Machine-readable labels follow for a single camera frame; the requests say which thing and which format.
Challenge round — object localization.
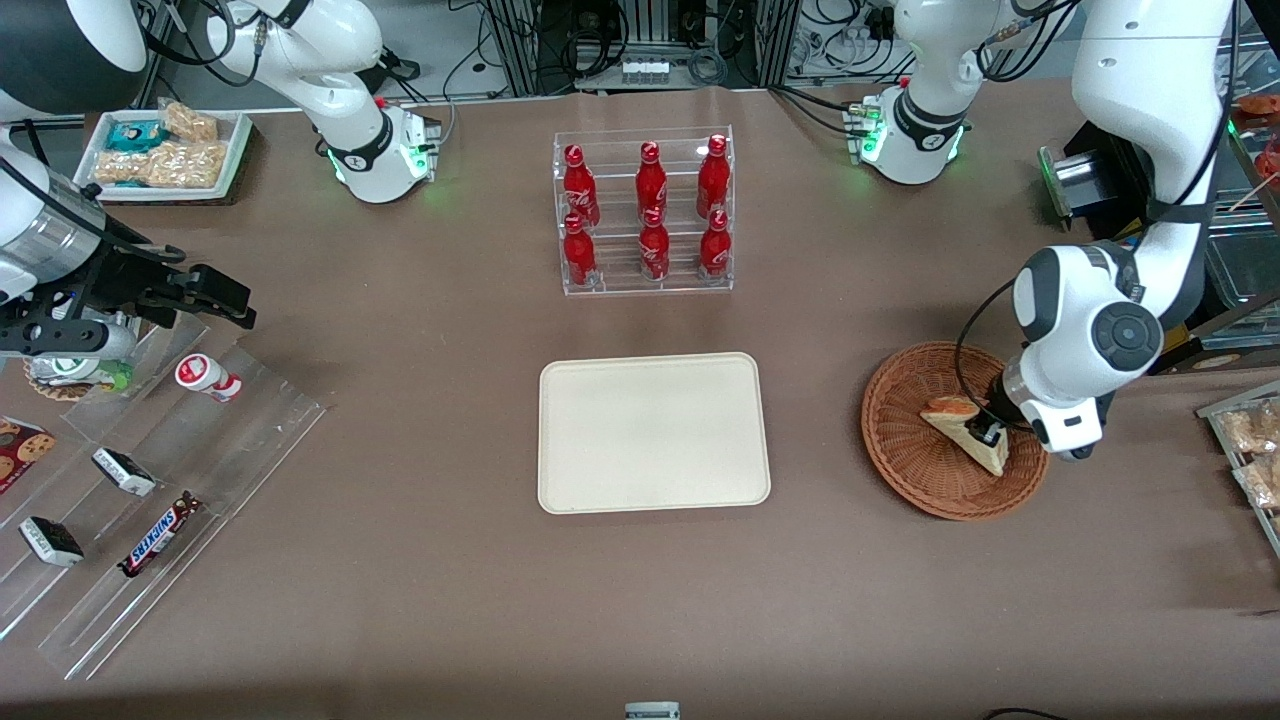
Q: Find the white rectangular snack dish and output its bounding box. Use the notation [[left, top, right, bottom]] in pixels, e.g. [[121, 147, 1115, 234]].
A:
[[73, 108, 255, 205]]

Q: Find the clear bag of pastry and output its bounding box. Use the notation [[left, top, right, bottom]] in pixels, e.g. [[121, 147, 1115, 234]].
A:
[[1234, 455, 1280, 509], [1221, 399, 1280, 457]]

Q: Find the small wicker coaster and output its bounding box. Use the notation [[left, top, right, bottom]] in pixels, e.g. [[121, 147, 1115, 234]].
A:
[[22, 356, 101, 404]]

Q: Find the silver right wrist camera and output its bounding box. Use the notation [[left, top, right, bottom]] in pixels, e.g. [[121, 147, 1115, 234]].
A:
[[0, 317, 138, 362]]

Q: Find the black white snack bar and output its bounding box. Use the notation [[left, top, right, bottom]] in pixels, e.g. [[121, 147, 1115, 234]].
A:
[[91, 447, 158, 499], [18, 515, 86, 569]]

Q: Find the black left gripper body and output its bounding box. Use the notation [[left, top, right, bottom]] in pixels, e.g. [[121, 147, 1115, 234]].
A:
[[985, 364, 1037, 433]]

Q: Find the cream plastic tray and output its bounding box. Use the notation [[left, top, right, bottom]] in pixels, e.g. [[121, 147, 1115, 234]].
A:
[[538, 352, 772, 515]]

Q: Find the large granola snack bag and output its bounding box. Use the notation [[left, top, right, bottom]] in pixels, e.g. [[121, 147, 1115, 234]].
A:
[[143, 139, 230, 190]]

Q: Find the white green cup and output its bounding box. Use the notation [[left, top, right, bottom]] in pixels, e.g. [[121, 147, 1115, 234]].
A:
[[45, 352, 137, 393]]

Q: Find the teal snack pack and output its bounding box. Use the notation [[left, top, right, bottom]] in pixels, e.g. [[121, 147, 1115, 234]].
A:
[[104, 119, 167, 154]]

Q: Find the snickers chocolate bar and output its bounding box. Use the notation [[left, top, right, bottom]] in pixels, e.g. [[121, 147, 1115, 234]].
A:
[[117, 490, 205, 580]]

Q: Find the red cookie pack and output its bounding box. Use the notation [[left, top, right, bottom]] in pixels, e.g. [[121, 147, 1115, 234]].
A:
[[0, 416, 58, 496]]

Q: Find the small granola snack bag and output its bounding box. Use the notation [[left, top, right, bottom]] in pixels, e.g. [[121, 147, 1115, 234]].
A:
[[158, 98, 220, 144]]

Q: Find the medium granola snack bag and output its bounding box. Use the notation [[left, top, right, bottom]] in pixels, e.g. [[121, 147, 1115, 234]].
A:
[[93, 149, 151, 187]]

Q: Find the white red yogurt bottle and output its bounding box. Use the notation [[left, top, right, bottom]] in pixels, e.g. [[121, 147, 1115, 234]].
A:
[[175, 353, 244, 404]]

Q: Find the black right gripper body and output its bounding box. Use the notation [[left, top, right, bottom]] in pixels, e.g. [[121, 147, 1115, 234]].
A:
[[82, 246, 209, 325]]

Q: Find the clear acrylic stepped display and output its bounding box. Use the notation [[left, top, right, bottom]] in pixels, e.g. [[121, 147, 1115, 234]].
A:
[[0, 318, 332, 682]]

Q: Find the clear acrylic bottle rack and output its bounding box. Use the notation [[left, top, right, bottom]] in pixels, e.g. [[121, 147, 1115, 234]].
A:
[[553, 126, 736, 297]]

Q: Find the triangular sandwich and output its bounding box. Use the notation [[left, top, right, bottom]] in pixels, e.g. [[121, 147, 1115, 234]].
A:
[[919, 395, 1010, 479]]

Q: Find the red cola bottle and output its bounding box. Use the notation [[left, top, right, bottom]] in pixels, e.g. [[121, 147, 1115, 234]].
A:
[[698, 209, 733, 279], [696, 134, 732, 220], [562, 214, 599, 289], [563, 144, 601, 228], [639, 207, 672, 282], [636, 141, 669, 217]]

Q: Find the brown wicker basket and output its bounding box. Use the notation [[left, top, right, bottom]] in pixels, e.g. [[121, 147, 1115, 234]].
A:
[[861, 342, 1052, 522]]

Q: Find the aluminium frame rack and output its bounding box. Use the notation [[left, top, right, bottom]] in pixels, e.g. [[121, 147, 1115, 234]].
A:
[[478, 0, 803, 98]]

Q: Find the grey snack tray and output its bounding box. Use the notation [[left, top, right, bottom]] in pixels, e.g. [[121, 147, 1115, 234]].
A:
[[1196, 379, 1280, 558]]

